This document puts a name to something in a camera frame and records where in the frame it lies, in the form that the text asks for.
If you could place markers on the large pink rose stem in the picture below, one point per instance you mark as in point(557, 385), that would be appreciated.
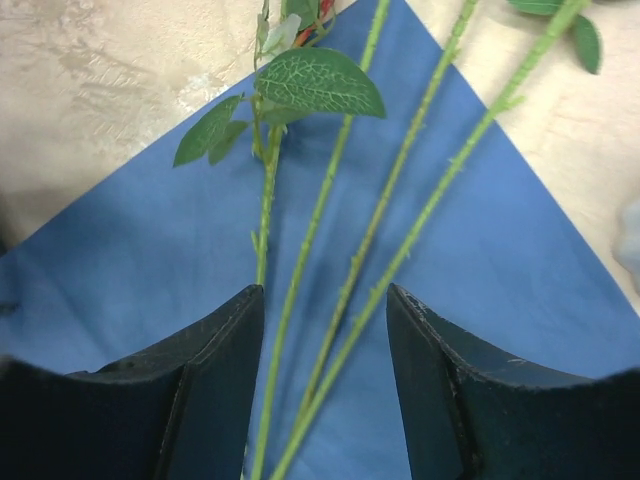
point(281, 333)

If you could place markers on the twin pink rose stem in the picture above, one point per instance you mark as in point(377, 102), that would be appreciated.
point(293, 79)

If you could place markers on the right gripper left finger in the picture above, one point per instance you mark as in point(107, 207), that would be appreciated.
point(178, 409)

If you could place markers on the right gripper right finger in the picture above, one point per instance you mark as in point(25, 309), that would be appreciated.
point(471, 410)

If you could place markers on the white ribbed vase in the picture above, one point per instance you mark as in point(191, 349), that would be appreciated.
point(628, 244)

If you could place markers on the small pink rose stem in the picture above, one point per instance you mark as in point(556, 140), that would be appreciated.
point(449, 53)

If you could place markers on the white bud rose stem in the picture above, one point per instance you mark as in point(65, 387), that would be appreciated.
point(558, 24)

